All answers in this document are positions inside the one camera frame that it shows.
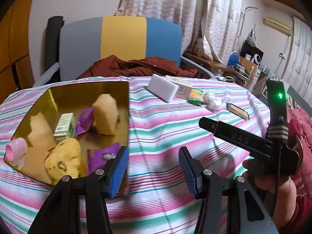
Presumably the yellow sponge block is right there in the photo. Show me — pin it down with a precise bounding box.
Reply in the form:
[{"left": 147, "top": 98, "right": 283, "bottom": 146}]
[
  {"left": 27, "top": 112, "right": 57, "bottom": 151},
  {"left": 92, "top": 94, "right": 118, "bottom": 136}
]

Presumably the small green white box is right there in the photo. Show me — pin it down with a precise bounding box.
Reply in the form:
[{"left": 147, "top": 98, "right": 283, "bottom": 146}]
[{"left": 53, "top": 113, "right": 76, "bottom": 143}]

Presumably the striped pink green tablecloth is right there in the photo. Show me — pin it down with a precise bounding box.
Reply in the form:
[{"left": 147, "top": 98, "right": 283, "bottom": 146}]
[{"left": 1, "top": 77, "right": 270, "bottom": 233}]

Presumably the black rolled mat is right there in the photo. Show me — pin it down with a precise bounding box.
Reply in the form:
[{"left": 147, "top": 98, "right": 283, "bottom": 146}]
[{"left": 44, "top": 15, "right": 65, "bottom": 71}]

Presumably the patterned beige curtain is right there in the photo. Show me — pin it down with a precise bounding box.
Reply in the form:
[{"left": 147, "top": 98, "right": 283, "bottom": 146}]
[{"left": 116, "top": 0, "right": 242, "bottom": 64}]

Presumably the purple snack packet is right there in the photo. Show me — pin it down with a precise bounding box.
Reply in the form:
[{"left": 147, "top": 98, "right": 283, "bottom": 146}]
[
  {"left": 74, "top": 107, "right": 94, "bottom": 136},
  {"left": 87, "top": 142, "right": 120, "bottom": 174}
]

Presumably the cream cardboard box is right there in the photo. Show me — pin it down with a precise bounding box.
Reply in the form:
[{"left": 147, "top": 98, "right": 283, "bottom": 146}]
[{"left": 165, "top": 75, "right": 192, "bottom": 100}]

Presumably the person's right hand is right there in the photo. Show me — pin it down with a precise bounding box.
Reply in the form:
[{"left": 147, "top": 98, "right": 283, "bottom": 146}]
[{"left": 242, "top": 159, "right": 298, "bottom": 229}]

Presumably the white rectangular sponge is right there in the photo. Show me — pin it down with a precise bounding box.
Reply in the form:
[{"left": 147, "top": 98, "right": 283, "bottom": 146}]
[{"left": 147, "top": 74, "right": 179, "bottom": 103}]

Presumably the dark red jacket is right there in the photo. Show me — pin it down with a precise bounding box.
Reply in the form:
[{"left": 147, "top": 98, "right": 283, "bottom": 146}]
[{"left": 77, "top": 55, "right": 198, "bottom": 79}]

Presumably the white air conditioner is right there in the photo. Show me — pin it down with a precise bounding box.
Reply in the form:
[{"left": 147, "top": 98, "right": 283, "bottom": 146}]
[{"left": 263, "top": 16, "right": 292, "bottom": 36}]

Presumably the grey yellow blue chair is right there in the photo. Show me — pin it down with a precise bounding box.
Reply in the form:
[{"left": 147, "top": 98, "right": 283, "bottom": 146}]
[{"left": 34, "top": 16, "right": 215, "bottom": 87}]

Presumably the cracker biscuit packet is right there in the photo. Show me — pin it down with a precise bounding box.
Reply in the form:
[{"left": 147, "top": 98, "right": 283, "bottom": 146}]
[{"left": 187, "top": 89, "right": 205, "bottom": 106}]

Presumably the yellow patterned snack bag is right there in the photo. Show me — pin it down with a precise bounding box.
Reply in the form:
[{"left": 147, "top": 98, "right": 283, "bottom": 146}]
[{"left": 44, "top": 138, "right": 81, "bottom": 185}]

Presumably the blue round object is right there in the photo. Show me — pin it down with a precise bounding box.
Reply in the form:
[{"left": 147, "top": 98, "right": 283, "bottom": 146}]
[{"left": 227, "top": 51, "right": 240, "bottom": 66}]

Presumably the wooden wardrobe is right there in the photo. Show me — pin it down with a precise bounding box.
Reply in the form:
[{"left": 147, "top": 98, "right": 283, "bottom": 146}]
[{"left": 1, "top": 0, "right": 34, "bottom": 102}]

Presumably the wooden side desk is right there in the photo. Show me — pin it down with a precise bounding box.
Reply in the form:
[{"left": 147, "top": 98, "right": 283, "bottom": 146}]
[{"left": 183, "top": 52, "right": 253, "bottom": 88}]

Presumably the white plastic bag ball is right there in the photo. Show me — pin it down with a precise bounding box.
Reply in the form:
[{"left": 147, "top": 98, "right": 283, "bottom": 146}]
[{"left": 204, "top": 92, "right": 223, "bottom": 112}]

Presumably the gold metal tin box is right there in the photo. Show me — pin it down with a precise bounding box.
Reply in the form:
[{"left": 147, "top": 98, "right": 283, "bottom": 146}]
[{"left": 4, "top": 81, "right": 129, "bottom": 186}]

